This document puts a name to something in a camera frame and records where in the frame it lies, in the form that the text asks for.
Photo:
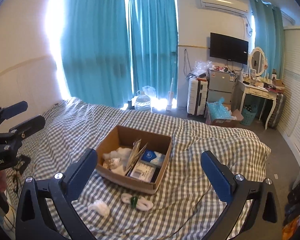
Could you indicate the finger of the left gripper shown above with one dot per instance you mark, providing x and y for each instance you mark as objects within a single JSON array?
[
  {"x": 13, "y": 110},
  {"x": 24, "y": 130}
]

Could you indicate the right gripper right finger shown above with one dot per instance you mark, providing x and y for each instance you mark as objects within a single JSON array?
[{"x": 263, "y": 220}]

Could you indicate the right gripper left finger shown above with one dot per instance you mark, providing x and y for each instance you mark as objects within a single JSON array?
[{"x": 34, "y": 219}]

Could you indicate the blue tissue pack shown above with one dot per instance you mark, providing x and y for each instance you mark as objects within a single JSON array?
[{"x": 153, "y": 158}]

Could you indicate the cream cloth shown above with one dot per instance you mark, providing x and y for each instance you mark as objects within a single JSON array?
[{"x": 113, "y": 164}]

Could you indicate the person's left hand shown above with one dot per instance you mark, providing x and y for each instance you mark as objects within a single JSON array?
[{"x": 3, "y": 181}]

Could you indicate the small white sock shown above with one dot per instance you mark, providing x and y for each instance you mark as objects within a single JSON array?
[{"x": 100, "y": 207}]

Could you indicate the checked bed sheet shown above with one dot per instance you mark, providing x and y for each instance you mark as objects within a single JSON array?
[{"x": 185, "y": 206}]

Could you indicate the white louvred wardrobe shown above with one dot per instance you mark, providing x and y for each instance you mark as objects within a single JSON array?
[{"x": 289, "y": 124}]

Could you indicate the cardboard box on floor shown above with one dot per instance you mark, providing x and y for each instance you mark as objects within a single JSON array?
[{"x": 230, "y": 123}]

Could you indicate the white sock pile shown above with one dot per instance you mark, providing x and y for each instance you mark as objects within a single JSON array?
[{"x": 123, "y": 154}]

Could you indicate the teal laundry basket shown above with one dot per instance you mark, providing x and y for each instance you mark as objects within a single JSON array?
[{"x": 248, "y": 113}]

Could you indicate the white labelled package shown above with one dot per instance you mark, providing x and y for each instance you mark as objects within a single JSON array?
[{"x": 142, "y": 172}]

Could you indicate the clear plastic packet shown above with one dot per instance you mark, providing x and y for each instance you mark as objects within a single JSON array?
[{"x": 136, "y": 153}]

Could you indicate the brown cardboard box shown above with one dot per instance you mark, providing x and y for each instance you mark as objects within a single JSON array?
[{"x": 125, "y": 137}]

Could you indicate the large teal curtain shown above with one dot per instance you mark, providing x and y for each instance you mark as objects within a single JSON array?
[{"x": 95, "y": 51}]

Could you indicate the blue plastic bag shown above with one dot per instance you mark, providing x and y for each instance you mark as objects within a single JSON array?
[{"x": 218, "y": 111}]

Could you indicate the clear water jug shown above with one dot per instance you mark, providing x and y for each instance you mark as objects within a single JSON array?
[{"x": 143, "y": 102}]

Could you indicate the white dressing table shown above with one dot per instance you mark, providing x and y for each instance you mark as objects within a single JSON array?
[{"x": 258, "y": 92}]

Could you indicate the silver mini fridge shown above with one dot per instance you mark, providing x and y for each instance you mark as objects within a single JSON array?
[{"x": 221, "y": 85}]

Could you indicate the white suitcase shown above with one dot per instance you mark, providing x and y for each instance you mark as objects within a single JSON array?
[{"x": 197, "y": 93}]

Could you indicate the oval vanity mirror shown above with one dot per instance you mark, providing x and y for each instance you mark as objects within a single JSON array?
[{"x": 257, "y": 61}]

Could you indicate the clear plastic bag on suitcase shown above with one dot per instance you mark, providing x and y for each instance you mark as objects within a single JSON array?
[{"x": 201, "y": 67}]

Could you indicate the narrow teal curtain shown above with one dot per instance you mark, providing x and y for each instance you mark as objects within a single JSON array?
[{"x": 154, "y": 40}]

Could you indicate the teal curtain by wardrobe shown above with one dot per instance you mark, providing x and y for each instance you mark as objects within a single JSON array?
[{"x": 270, "y": 35}]

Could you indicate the white air conditioner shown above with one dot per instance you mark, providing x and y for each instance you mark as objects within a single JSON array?
[{"x": 230, "y": 6}]

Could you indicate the black wall television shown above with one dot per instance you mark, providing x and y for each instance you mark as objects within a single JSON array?
[{"x": 229, "y": 48}]

